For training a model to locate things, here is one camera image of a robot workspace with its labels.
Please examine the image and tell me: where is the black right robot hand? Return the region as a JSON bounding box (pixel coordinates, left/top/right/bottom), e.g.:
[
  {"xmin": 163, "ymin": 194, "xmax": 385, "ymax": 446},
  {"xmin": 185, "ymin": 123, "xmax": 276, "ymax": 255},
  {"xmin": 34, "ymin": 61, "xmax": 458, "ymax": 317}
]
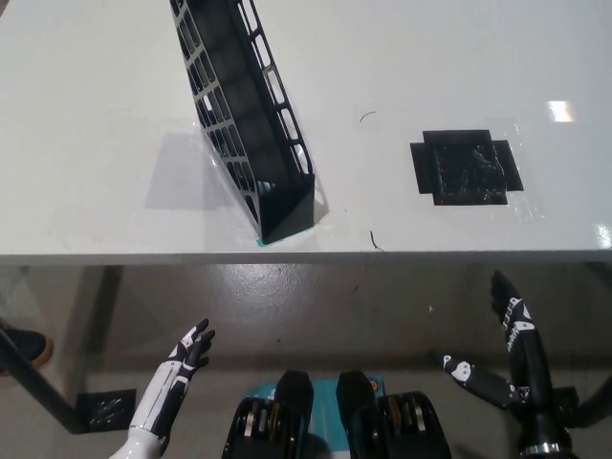
[{"xmin": 429, "ymin": 270, "xmax": 556, "ymax": 423}]

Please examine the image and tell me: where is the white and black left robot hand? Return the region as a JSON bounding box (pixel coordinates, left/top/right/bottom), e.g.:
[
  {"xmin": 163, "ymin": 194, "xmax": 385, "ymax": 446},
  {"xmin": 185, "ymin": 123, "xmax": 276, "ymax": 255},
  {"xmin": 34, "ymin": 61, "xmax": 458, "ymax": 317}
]
[{"xmin": 128, "ymin": 317, "xmax": 217, "ymax": 437}]

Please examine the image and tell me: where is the black and teal robot body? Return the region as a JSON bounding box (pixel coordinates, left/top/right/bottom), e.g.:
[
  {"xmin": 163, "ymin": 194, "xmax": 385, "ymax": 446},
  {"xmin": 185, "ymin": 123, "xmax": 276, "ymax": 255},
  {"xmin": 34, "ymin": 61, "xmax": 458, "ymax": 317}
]
[{"xmin": 220, "ymin": 368, "xmax": 453, "ymax": 459}]

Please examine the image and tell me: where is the black mesh magazine shelf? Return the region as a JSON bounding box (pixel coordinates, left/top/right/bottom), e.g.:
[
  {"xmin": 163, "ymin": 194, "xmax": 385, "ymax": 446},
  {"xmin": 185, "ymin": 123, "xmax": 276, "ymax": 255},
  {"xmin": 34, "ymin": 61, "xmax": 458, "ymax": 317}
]
[{"xmin": 168, "ymin": 0, "xmax": 317, "ymax": 246}]

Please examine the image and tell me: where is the black metal table leg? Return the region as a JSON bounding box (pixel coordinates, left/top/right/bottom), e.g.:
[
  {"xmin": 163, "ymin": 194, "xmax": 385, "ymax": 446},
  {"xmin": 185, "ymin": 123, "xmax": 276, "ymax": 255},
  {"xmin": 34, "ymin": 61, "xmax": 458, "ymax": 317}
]
[
  {"xmin": 571, "ymin": 377, "xmax": 612, "ymax": 429},
  {"xmin": 0, "ymin": 329, "xmax": 97, "ymax": 434}
]

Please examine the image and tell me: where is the black shoe with tan sole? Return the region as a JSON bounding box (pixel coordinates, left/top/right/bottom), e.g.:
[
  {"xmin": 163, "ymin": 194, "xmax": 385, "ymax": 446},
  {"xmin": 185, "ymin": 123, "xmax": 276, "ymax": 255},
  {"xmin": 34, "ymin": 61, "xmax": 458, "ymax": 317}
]
[{"xmin": 0, "ymin": 327, "xmax": 55, "ymax": 369}]

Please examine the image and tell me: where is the teal tape marker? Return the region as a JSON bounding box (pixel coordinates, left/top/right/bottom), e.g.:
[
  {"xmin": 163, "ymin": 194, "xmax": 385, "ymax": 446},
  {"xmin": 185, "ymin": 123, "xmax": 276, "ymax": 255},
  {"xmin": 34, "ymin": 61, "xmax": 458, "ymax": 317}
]
[{"xmin": 255, "ymin": 232, "xmax": 317, "ymax": 248}]

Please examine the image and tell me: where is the black tape patch on table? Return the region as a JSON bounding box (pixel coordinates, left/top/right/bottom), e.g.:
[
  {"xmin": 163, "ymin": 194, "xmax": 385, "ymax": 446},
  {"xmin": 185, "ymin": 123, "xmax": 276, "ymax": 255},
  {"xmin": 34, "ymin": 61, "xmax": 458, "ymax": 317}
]
[{"xmin": 409, "ymin": 128, "xmax": 525, "ymax": 207}]

